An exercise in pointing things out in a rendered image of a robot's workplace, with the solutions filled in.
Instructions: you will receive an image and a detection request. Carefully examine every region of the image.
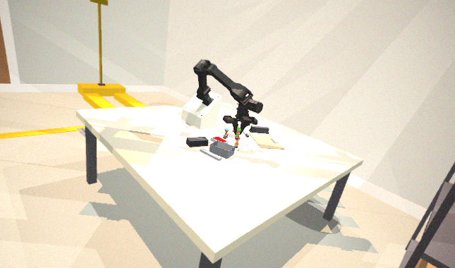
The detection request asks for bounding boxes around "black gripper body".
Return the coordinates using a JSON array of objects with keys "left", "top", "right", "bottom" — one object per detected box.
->
[{"left": 223, "top": 107, "right": 258, "bottom": 125}]

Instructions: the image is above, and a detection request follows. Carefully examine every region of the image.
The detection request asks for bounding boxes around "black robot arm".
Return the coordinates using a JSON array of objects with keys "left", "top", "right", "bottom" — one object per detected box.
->
[{"left": 193, "top": 59, "right": 263, "bottom": 126}]

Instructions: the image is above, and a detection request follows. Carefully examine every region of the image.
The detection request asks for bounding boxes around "grey flat bar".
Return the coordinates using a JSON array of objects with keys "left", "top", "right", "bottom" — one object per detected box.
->
[{"left": 200, "top": 148, "right": 222, "bottom": 161}]

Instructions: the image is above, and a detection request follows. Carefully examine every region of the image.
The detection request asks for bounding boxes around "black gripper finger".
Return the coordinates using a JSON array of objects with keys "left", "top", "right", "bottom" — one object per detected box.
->
[
  {"left": 239, "top": 124, "right": 247, "bottom": 135},
  {"left": 232, "top": 123, "right": 238, "bottom": 135}
]

